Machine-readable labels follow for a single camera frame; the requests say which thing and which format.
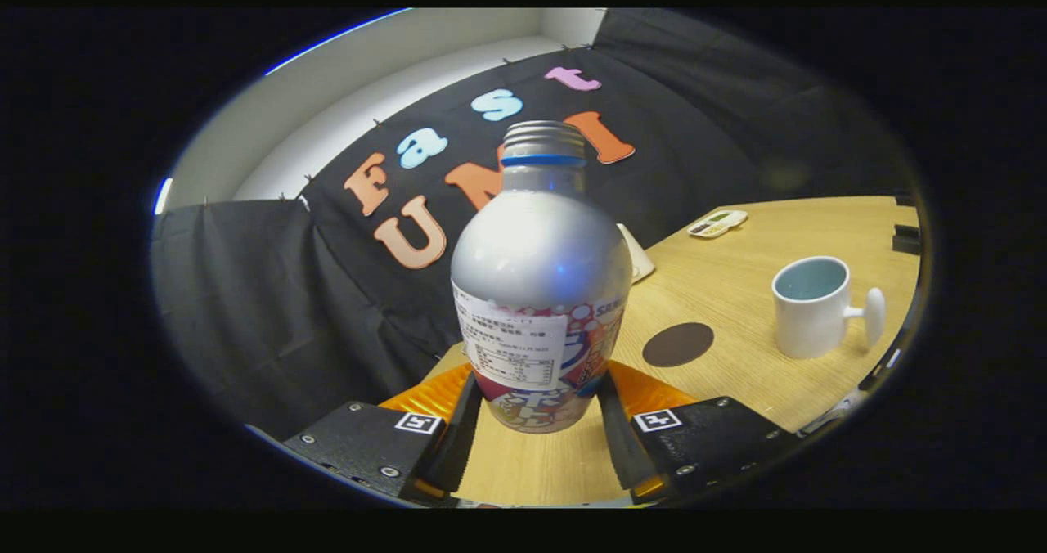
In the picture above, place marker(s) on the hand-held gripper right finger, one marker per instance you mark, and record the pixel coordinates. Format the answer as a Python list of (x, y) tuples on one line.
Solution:
[(622, 447)]

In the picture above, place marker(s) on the silver juice bottle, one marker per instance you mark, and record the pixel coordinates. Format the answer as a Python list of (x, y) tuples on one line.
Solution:
[(540, 250)]

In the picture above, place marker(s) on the white toaster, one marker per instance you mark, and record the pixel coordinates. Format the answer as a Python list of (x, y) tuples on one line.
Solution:
[(639, 263)]

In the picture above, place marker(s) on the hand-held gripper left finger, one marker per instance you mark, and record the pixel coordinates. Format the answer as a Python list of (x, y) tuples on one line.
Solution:
[(458, 447)]

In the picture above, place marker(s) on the dark brown round coaster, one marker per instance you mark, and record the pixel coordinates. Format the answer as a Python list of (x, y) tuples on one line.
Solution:
[(677, 345)]

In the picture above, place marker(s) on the wooden table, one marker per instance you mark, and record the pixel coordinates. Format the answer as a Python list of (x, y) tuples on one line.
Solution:
[(736, 385)]

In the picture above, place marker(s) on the white compartment tray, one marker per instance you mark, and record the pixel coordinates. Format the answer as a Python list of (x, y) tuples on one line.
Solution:
[(717, 223)]

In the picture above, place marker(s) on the white cup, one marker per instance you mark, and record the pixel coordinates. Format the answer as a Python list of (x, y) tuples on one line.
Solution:
[(810, 324)]

